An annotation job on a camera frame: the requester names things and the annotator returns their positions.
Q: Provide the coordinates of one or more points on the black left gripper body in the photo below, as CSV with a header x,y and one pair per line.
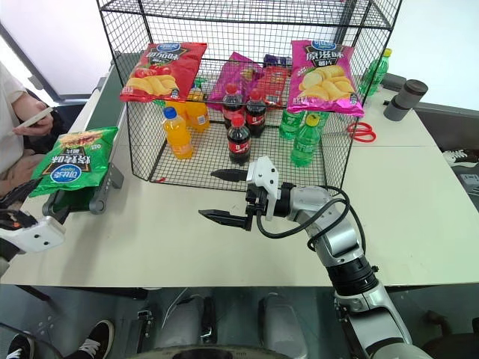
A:
x,y
15,220

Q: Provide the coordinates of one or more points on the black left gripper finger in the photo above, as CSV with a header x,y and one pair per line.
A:
x,y
20,190

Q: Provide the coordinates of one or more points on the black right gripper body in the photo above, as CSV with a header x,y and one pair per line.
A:
x,y
256,200

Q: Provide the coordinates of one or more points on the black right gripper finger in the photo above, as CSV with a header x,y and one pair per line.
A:
x,y
232,175
228,220

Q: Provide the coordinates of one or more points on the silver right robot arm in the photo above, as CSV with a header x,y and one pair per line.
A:
x,y
344,243

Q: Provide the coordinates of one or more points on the grey conveyor with green belt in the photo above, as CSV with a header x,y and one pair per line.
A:
x,y
112,175

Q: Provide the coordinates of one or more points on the bystander hand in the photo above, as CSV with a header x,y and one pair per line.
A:
x,y
35,123

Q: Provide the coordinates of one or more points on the bystander beige trouser leg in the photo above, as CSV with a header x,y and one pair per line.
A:
x,y
18,164

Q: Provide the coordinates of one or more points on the cola bottle red cap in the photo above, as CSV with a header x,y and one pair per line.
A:
x,y
238,144
256,116
231,108

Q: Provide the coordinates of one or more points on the green potato chip bag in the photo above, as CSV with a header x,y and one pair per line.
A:
x,y
75,161

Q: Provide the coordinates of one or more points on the orange soda bottle blue cap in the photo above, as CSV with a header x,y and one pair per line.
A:
x,y
177,136

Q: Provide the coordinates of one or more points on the bystander white shirt torso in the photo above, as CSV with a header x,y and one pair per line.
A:
x,y
9,119

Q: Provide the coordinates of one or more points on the white smartphone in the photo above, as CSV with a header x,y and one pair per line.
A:
x,y
31,119

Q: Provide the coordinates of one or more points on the green soda bottle yellow cap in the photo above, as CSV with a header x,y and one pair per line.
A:
x,y
374,75
305,144

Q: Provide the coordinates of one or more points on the purple chip bag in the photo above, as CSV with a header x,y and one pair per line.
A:
x,y
232,75

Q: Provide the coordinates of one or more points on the small red snack bag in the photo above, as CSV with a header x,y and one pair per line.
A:
x,y
276,84

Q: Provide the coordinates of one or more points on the dark purple snack bag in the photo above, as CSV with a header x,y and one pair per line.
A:
x,y
277,60

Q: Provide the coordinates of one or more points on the red tomato chip bag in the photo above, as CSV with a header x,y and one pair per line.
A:
x,y
161,71

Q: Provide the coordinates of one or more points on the black sneaker white laces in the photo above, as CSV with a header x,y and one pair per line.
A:
x,y
95,338
18,348

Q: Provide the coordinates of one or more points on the magenta potato chip bag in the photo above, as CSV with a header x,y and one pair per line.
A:
x,y
325,80

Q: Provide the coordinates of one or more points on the grey box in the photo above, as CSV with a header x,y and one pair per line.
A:
x,y
470,183

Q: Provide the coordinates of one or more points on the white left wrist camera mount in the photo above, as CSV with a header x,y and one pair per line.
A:
x,y
37,233

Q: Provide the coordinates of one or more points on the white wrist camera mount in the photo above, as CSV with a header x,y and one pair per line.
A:
x,y
37,233
263,174

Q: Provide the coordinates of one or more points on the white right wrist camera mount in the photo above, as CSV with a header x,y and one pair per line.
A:
x,y
263,174

